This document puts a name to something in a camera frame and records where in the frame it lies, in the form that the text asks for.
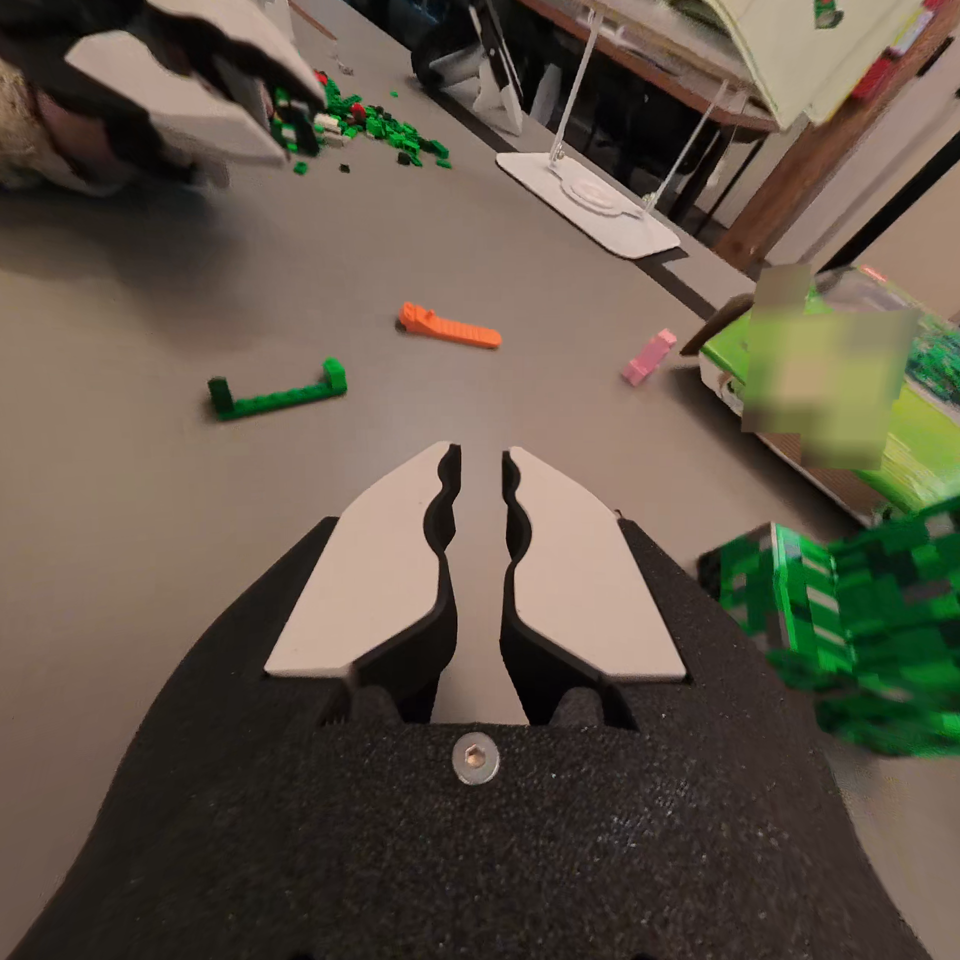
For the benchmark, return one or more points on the long wooden workbench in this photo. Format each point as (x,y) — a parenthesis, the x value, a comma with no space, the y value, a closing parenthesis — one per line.
(637,67)

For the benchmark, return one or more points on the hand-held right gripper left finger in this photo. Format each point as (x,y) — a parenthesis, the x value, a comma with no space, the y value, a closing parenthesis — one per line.
(367,585)

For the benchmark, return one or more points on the narrow green lego plate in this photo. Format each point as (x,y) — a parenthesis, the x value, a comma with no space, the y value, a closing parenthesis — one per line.
(277,401)

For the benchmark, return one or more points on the black metal pole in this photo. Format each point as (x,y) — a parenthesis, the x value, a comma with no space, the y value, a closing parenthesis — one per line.
(892,202)

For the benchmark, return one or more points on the small dark green grey brick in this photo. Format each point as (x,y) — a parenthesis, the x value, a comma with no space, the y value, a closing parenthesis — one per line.
(220,397)

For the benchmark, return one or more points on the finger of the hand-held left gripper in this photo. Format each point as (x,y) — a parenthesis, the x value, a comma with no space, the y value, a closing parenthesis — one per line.
(172,105)
(255,30)

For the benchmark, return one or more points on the wooden post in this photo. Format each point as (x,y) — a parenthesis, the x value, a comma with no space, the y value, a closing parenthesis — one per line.
(787,195)

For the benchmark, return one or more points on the orange brick separator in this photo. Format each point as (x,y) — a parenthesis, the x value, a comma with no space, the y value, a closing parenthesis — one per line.
(450,328)

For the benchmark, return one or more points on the green pixelated lego model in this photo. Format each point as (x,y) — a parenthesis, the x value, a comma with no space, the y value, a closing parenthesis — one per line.
(862,637)

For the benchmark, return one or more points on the small bright green lego brick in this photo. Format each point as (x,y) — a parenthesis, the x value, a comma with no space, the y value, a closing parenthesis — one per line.
(335,375)

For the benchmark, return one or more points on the pile of lego pieces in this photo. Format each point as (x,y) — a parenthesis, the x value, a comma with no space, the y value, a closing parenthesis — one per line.
(390,131)

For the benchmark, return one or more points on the pink lego pig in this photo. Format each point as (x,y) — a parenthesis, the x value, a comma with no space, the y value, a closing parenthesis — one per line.
(649,358)

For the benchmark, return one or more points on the green lego box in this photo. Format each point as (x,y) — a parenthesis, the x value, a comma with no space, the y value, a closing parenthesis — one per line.
(922,450)

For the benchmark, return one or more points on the person's left forearm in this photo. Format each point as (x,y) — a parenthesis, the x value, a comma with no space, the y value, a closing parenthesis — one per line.
(19,150)

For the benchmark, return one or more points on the white rounded mat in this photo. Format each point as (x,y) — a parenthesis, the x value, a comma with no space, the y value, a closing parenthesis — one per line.
(600,217)

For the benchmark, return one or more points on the black office chair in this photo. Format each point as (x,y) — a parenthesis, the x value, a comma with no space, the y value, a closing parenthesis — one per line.
(465,60)

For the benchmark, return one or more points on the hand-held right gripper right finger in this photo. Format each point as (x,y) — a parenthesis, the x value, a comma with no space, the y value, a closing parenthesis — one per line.
(592,592)

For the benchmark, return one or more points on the lego instruction booklet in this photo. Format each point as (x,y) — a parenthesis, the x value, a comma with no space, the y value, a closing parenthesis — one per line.
(795,60)

